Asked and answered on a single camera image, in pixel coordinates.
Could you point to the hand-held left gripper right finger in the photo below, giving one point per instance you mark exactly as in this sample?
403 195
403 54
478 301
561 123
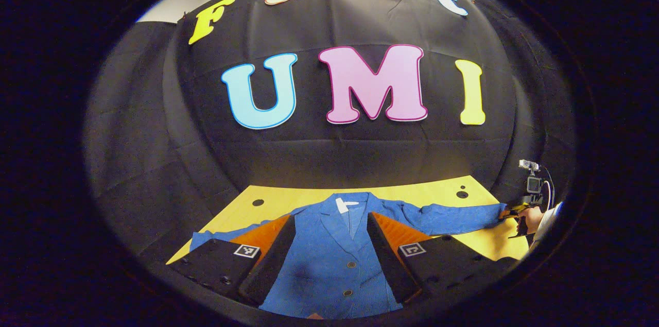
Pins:
391 265

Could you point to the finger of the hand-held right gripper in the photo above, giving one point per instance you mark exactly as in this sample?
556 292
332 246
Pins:
515 209

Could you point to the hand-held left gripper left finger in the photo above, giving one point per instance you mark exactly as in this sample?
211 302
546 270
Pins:
267 265

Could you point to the blue jacket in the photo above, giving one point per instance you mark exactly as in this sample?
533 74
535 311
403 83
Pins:
334 265

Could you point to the black backdrop cloth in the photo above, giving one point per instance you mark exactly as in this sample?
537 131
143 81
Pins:
360 157

